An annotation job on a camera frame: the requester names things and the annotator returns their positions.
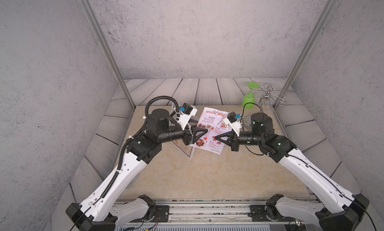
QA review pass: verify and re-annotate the green plastic wine glass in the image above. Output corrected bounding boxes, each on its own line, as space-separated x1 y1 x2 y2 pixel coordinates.
242 82 259 109

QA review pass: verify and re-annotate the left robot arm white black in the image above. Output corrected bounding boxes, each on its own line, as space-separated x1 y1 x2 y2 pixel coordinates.
66 104 208 231

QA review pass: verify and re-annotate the silver wire glass holder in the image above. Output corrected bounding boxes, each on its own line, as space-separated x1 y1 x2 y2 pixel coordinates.
254 83 287 113

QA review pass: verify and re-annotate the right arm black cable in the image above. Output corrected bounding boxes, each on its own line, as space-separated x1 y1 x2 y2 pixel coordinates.
239 102 266 157

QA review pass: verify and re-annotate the aluminium corner post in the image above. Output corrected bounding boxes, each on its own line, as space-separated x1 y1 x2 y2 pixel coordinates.
274 0 338 110
79 0 136 110

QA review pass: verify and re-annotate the small pink food menu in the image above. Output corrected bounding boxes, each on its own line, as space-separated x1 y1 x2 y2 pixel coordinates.
191 107 232 155

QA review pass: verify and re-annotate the large frosted acrylic menu rack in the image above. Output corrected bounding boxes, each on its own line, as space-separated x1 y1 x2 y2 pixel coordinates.
171 103 198 160

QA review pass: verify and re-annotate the aluminium left corner post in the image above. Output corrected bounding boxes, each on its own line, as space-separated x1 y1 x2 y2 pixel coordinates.
79 0 136 110

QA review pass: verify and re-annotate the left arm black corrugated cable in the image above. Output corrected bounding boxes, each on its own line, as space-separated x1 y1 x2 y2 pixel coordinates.
98 96 182 200

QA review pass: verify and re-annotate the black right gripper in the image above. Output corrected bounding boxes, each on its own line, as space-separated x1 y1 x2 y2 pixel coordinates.
215 128 265 152

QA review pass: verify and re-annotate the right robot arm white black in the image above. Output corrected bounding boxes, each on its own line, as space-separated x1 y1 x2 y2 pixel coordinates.
215 112 370 231

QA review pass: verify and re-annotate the aluminium right corner post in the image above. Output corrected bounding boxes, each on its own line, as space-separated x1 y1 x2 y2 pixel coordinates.
274 0 338 110

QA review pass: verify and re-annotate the Dim Sum Inn blue-bordered menu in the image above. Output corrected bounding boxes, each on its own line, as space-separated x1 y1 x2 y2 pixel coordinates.
172 140 194 159

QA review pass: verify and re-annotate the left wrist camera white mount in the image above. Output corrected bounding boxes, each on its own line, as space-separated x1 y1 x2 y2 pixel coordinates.
177 103 198 130

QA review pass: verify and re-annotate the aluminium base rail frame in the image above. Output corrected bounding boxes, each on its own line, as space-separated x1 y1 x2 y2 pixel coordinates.
104 197 331 231

